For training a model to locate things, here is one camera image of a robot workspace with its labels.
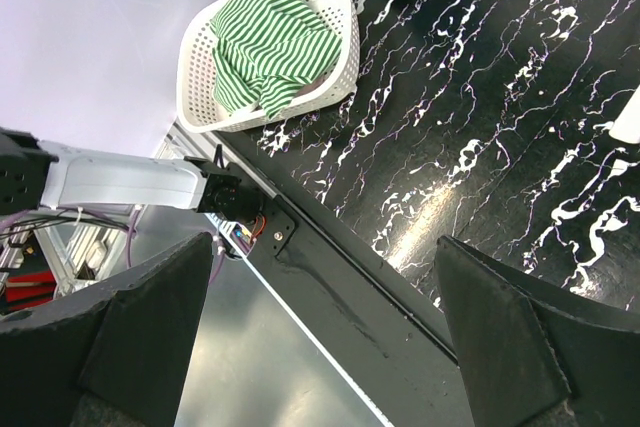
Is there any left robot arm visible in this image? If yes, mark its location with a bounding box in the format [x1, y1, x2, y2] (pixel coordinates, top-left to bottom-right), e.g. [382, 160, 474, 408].
[1, 129, 265, 230]

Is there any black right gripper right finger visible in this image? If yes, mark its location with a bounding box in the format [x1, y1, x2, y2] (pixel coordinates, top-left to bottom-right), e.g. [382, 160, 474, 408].
[435, 236, 639, 426]

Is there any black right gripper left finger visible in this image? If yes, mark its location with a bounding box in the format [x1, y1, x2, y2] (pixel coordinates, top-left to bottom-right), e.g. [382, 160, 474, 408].
[1, 233, 213, 426]

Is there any pink tank top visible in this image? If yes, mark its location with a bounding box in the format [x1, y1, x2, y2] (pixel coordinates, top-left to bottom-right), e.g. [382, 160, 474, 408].
[295, 74, 329, 98]

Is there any white perforated plastic basket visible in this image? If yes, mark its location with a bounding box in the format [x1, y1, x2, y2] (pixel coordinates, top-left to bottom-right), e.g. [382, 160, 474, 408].
[176, 0, 360, 133]

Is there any green striped tank top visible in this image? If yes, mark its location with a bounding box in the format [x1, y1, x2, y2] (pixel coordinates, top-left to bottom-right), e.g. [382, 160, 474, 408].
[209, 0, 342, 119]

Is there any black mounting base plate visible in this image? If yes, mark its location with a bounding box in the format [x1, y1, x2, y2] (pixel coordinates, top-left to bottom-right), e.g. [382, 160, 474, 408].
[224, 146, 473, 426]

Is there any white metal clothes rack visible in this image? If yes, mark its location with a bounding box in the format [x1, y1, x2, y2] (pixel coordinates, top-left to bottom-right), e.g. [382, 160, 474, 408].
[609, 88, 639, 144]

